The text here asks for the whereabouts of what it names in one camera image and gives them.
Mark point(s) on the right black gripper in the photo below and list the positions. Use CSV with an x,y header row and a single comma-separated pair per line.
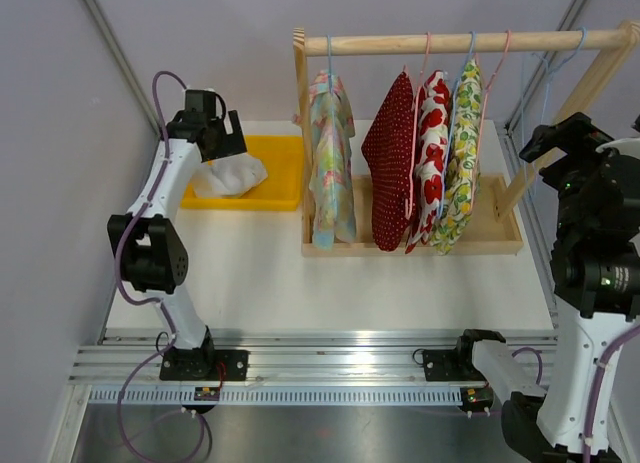
x,y
579,137

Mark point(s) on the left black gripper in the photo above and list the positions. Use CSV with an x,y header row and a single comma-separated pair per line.
x,y
231,143

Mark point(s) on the white skirt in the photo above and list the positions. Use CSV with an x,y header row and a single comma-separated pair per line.
x,y
229,177

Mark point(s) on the blue wire hanger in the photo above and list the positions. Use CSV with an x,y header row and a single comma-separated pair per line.
x,y
330,63
549,73
452,114

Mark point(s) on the lemon print skirt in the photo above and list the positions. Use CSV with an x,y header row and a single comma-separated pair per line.
x,y
460,194

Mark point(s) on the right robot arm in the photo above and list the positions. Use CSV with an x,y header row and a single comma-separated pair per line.
x,y
595,269

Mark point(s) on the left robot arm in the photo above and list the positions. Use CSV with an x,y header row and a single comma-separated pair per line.
x,y
150,255

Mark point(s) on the yellow plastic tray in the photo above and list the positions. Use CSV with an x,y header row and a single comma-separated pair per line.
x,y
283,157

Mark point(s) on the pastel floral garment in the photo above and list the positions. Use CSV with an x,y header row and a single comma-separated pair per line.
x,y
332,127

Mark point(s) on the wooden clothes rack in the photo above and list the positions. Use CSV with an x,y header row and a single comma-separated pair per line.
x,y
493,228

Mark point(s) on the red poppy print garment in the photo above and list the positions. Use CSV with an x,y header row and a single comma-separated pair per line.
x,y
432,138

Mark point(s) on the red polka dot garment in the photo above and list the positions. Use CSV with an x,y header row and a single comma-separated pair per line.
x,y
388,151

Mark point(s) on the aluminium rail frame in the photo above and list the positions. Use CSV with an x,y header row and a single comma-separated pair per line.
x,y
346,325

